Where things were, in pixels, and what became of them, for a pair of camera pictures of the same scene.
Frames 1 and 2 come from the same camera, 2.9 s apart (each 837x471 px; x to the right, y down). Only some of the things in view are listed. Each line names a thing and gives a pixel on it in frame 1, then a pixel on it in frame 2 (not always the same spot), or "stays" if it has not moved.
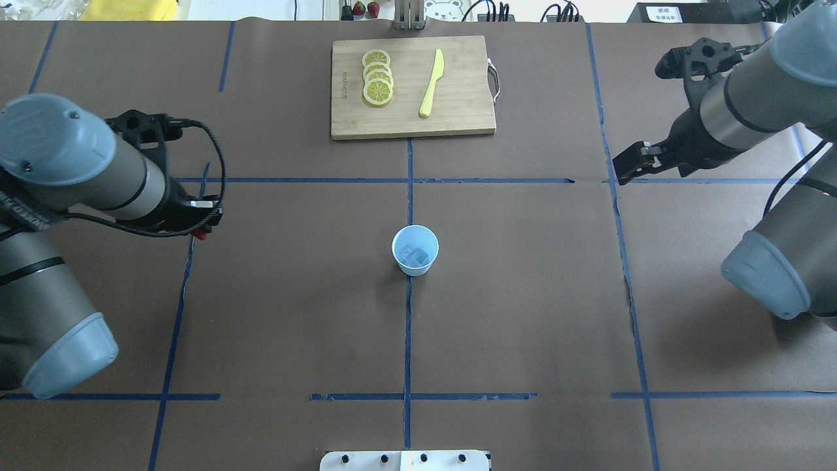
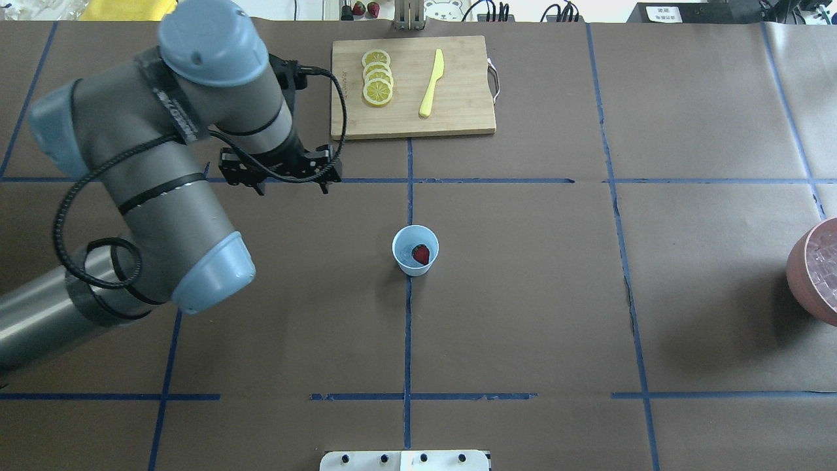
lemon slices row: x=378 y=75 stays
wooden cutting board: x=461 y=103 stays
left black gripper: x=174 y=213 → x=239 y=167
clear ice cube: x=409 y=256 stays
